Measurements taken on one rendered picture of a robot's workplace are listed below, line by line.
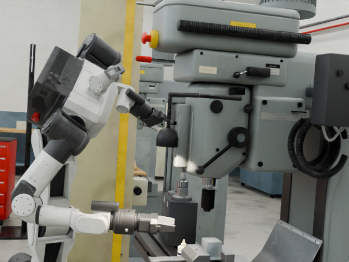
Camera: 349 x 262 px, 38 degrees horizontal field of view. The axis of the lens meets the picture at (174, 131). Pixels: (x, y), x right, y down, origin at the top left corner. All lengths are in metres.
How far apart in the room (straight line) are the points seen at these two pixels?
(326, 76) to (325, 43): 7.61
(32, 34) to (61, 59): 8.76
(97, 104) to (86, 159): 1.53
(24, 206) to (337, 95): 1.06
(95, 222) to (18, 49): 9.07
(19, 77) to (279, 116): 9.19
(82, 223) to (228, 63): 0.72
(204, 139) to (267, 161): 0.23
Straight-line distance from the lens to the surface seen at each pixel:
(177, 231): 2.13
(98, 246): 3.53
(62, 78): 1.89
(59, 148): 1.77
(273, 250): 2.02
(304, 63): 1.76
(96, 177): 3.42
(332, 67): 1.51
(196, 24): 1.56
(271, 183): 9.04
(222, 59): 1.62
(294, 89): 1.74
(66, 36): 10.72
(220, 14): 1.63
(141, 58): 1.76
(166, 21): 1.60
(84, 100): 1.87
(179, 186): 2.13
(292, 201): 1.99
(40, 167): 1.78
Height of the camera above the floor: 1.55
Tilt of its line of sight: 3 degrees down
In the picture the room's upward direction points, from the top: 4 degrees clockwise
